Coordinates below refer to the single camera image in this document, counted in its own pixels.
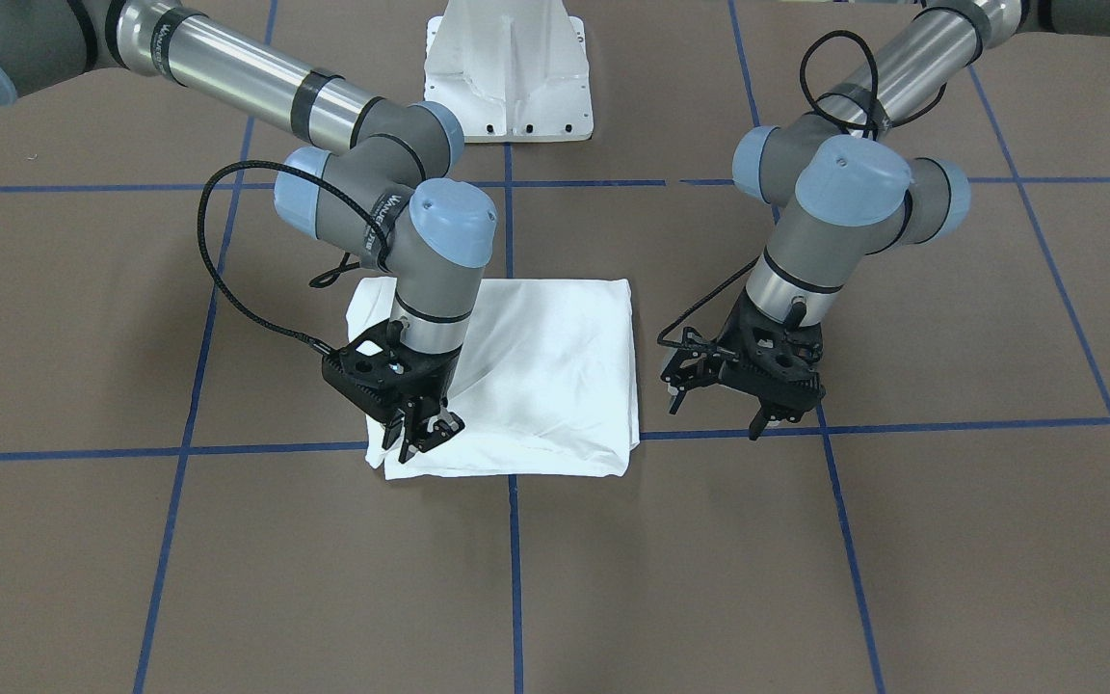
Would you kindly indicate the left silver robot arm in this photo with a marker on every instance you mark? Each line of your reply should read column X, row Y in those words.
column 843, row 195

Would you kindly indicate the white central pedestal column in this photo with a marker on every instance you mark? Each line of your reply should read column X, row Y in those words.
column 513, row 72

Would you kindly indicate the white long-sleeve printed shirt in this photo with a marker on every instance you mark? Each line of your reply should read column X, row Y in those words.
column 545, row 384

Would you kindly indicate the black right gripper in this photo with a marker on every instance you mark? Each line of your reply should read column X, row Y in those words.
column 442, row 371

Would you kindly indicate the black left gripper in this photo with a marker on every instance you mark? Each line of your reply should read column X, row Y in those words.
column 730, row 339

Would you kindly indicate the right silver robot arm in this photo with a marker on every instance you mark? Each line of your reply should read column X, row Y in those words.
column 371, row 179

